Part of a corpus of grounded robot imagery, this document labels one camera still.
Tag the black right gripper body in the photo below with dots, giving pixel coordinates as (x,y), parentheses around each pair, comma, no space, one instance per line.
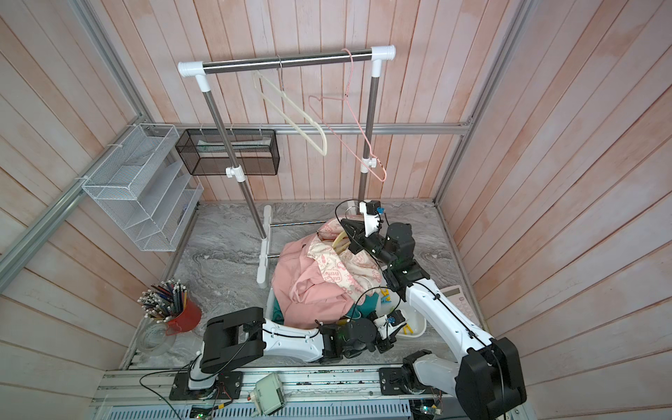
(378,248)

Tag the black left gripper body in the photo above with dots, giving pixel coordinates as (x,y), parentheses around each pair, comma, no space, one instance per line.
(384,345)

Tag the floral pink white garment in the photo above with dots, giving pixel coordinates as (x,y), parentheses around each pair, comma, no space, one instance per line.
(354,274)

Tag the pink jacket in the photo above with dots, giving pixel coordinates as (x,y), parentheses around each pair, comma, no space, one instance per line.
(305,298)

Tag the yellow-green plastic hanger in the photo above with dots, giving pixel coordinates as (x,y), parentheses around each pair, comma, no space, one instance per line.
(341,242)

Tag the green sweatshirt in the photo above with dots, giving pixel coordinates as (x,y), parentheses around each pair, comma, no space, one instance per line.
(364,308)

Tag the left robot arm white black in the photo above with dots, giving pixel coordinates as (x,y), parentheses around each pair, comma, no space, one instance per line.
(234,340)

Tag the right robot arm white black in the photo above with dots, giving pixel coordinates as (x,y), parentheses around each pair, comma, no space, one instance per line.
(486,377)

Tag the white plastic tray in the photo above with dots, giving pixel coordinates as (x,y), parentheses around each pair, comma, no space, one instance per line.
(413,317)

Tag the pink white calculator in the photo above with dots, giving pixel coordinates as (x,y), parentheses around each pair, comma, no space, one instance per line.
(457,297)

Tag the white perforated laundry basket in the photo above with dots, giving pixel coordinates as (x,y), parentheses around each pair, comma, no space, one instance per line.
(273,310)

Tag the metal clothes rack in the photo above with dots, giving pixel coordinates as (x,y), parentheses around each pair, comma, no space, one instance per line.
(200,70)

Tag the red cup of pencils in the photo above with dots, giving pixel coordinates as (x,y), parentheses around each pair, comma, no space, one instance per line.
(170,305)

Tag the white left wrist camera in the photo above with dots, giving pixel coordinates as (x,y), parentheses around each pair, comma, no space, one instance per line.
(395,319)

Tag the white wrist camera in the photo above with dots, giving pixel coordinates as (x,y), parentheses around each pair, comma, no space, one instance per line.
(372,212)
(395,319)

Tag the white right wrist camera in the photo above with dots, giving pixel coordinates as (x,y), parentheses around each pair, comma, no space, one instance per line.
(372,212)

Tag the green-white box on rail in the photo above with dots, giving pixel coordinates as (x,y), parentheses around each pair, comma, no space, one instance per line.
(268,395)

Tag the white wire mesh wall shelf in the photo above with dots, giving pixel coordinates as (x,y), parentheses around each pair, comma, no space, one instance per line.
(149,196)

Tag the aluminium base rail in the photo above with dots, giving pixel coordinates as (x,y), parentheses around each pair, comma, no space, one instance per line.
(311,392)

